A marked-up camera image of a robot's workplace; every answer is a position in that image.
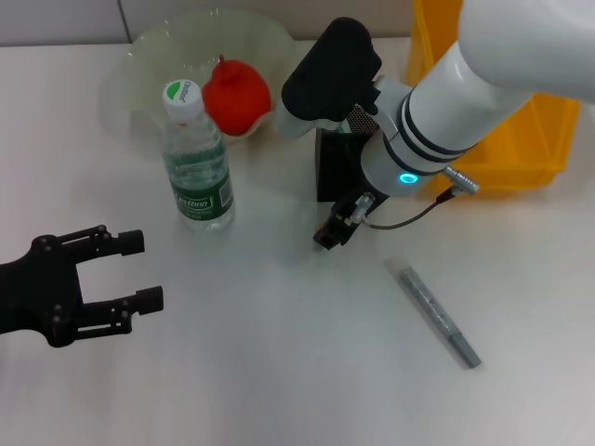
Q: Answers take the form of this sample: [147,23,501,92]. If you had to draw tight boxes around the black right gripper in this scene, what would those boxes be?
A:
[313,183,390,252]

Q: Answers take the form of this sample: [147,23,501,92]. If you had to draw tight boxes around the clear water bottle green label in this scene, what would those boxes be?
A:
[161,79,237,236]

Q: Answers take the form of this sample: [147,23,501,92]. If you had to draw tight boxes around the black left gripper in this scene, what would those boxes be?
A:
[0,225,165,348]

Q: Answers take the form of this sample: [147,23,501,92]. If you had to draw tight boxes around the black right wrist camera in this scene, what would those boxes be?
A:
[282,17,383,129]

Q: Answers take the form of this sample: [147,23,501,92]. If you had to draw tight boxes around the black mesh pen holder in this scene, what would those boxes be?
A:
[315,104,391,203]

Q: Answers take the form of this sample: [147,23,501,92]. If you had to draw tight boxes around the red-orange toy orange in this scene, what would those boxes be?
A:
[201,54,271,137]

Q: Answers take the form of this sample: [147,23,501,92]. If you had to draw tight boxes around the grey marker pen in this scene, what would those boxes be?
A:
[390,255,483,370]

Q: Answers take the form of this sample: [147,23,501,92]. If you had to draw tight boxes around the yellow plastic bin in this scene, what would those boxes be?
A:
[406,0,581,192]

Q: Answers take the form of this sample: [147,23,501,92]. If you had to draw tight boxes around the translucent green glass fruit plate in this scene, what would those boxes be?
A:
[121,7,303,159]

